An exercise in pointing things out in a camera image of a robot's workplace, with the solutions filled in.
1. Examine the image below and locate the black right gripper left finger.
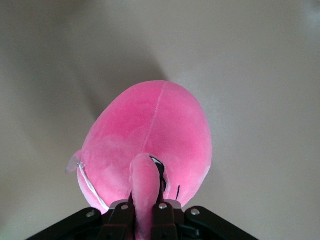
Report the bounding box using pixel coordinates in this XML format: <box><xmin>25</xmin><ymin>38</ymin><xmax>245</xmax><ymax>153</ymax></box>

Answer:
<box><xmin>24</xmin><ymin>202</ymin><xmax>137</xmax><ymax>240</ymax></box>

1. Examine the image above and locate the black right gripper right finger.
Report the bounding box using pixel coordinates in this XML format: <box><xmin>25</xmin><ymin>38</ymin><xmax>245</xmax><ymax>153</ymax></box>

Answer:
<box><xmin>151</xmin><ymin>202</ymin><xmax>260</xmax><ymax>240</ymax></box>

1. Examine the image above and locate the pink plush toy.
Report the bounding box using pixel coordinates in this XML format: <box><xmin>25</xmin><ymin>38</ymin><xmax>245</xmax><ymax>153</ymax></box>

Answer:
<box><xmin>65</xmin><ymin>79</ymin><xmax>214</xmax><ymax>240</ymax></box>

